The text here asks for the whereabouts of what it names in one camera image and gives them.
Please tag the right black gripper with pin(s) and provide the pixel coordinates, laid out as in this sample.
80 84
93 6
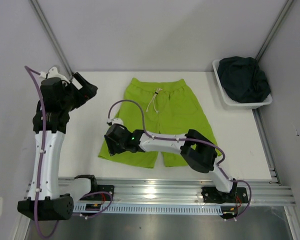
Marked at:
111 146

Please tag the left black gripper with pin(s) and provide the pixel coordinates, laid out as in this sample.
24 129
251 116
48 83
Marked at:
85 93

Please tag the lime green shorts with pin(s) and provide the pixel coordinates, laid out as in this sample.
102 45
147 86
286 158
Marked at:
163 107

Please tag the dark green shorts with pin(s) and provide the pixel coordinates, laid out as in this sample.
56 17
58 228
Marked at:
243 80

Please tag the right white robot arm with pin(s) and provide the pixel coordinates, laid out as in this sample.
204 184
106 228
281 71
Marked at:
199 153

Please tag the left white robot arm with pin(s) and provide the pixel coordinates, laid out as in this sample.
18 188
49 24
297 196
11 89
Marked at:
44 201

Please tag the white plastic basket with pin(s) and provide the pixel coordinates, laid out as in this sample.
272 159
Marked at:
230 104

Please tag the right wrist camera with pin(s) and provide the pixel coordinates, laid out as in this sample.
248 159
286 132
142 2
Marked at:
112 121

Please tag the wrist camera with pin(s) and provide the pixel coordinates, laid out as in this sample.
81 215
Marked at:
53 73
112 121

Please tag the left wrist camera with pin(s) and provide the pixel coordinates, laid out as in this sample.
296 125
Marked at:
53 73

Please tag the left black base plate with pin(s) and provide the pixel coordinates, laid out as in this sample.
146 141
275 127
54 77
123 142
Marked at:
106 190

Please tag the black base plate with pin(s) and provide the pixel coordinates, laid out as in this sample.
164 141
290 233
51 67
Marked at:
211 195
106 190

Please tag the perforated cable tray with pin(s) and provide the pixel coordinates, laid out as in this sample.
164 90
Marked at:
122 208

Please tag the left aluminium frame post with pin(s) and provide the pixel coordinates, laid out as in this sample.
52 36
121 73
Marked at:
43 20

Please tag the aluminium frame post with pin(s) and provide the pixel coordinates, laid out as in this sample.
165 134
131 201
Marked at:
278 23
43 20

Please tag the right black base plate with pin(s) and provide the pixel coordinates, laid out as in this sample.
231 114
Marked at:
211 195

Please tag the aluminium mounting rail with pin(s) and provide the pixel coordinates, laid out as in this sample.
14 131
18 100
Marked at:
188 192

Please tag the right aluminium frame post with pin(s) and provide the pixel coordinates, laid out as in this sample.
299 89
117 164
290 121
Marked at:
278 23

